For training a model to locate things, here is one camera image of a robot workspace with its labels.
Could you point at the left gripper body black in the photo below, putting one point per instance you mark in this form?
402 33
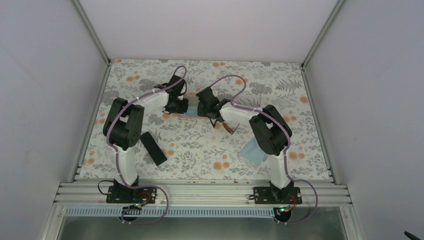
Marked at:
177 107

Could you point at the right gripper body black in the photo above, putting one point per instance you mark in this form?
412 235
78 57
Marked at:
203 112

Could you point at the pink glasses case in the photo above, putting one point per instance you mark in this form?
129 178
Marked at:
192 101

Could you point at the light blue cleaning cloth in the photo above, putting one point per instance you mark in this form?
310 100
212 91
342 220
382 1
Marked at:
192 111

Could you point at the brown sunglasses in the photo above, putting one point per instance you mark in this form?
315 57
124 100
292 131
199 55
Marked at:
230 127

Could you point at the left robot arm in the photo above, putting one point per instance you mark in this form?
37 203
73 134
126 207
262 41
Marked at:
123 130

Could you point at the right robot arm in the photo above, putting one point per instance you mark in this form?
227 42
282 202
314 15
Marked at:
271 132

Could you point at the clear orange sunglasses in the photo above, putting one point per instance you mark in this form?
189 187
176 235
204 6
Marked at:
250 98

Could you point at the floral table mat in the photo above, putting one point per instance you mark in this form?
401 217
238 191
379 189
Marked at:
195 149

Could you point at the black glasses case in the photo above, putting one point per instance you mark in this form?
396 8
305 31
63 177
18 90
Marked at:
153 149

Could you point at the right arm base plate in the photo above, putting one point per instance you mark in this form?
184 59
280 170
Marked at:
264 196

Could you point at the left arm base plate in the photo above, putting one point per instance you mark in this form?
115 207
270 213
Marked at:
124 195

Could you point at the aluminium rail base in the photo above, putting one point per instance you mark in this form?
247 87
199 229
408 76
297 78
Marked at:
196 198

